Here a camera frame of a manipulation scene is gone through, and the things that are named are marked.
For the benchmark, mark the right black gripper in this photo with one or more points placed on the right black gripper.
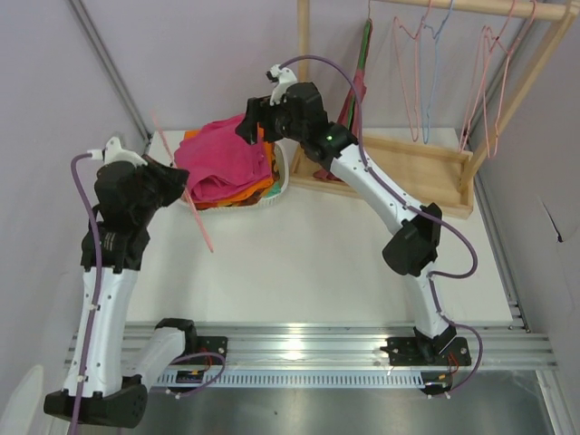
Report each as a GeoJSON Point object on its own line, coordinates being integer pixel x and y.
{"type": "Point", "coordinates": [254, 120]}

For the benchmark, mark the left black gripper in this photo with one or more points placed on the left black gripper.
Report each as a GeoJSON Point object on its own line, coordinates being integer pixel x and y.
{"type": "Point", "coordinates": [159, 182]}

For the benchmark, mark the pink trousers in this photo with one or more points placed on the pink trousers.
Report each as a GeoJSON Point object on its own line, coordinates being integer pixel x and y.
{"type": "Point", "coordinates": [222, 158]}

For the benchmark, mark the pink wire hanger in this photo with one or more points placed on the pink wire hanger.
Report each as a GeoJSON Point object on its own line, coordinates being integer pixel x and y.
{"type": "Point", "coordinates": [489, 42]}
{"type": "Point", "coordinates": [406, 42]}
{"type": "Point", "coordinates": [492, 133]}
{"type": "Point", "coordinates": [186, 193]}

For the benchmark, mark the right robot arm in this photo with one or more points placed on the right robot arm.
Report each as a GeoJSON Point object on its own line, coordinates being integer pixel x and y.
{"type": "Point", "coordinates": [411, 252]}

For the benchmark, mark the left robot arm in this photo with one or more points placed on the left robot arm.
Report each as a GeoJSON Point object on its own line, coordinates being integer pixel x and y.
{"type": "Point", "coordinates": [99, 390]}

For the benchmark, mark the green plastic hanger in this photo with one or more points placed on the green plastic hanger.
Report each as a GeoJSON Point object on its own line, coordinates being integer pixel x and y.
{"type": "Point", "coordinates": [365, 42]}

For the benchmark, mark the orange folded cloth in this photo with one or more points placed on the orange folded cloth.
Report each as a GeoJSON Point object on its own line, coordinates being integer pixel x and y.
{"type": "Point", "coordinates": [244, 195]}

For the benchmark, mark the white laundry basket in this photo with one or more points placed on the white laundry basket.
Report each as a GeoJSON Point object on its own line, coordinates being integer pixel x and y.
{"type": "Point", "coordinates": [269, 196]}

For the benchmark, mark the maroon tank top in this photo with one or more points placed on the maroon tank top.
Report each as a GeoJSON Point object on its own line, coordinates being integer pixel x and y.
{"type": "Point", "coordinates": [349, 117]}

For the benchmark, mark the wooden clothes rack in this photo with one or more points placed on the wooden clothes rack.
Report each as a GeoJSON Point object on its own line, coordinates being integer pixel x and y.
{"type": "Point", "coordinates": [436, 172]}

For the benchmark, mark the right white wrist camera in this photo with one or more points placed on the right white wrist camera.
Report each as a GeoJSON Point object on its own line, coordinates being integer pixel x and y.
{"type": "Point", "coordinates": [282, 78]}

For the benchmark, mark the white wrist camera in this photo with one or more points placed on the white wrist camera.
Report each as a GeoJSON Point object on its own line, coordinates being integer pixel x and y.
{"type": "Point", "coordinates": [282, 78]}
{"type": "Point", "coordinates": [114, 151]}

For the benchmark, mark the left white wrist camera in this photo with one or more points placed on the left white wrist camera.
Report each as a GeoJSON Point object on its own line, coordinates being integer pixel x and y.
{"type": "Point", "coordinates": [114, 151]}

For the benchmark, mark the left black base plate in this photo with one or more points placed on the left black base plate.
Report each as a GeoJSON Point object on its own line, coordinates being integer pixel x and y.
{"type": "Point", "coordinates": [205, 351]}

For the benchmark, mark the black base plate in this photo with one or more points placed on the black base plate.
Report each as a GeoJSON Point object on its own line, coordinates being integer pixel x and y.
{"type": "Point", "coordinates": [404, 351]}
{"type": "Point", "coordinates": [205, 351]}

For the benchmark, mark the aluminium mounting rail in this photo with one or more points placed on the aluminium mounting rail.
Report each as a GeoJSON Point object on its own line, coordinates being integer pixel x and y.
{"type": "Point", "coordinates": [356, 346]}

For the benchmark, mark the blue wire hanger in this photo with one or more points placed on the blue wire hanger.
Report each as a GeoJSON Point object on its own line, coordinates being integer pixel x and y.
{"type": "Point", "coordinates": [427, 98]}

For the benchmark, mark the white slotted cable duct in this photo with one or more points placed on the white slotted cable duct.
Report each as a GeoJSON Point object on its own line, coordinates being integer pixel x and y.
{"type": "Point", "coordinates": [300, 379]}

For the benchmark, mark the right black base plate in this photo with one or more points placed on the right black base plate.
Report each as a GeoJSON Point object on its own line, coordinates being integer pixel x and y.
{"type": "Point", "coordinates": [404, 351]}

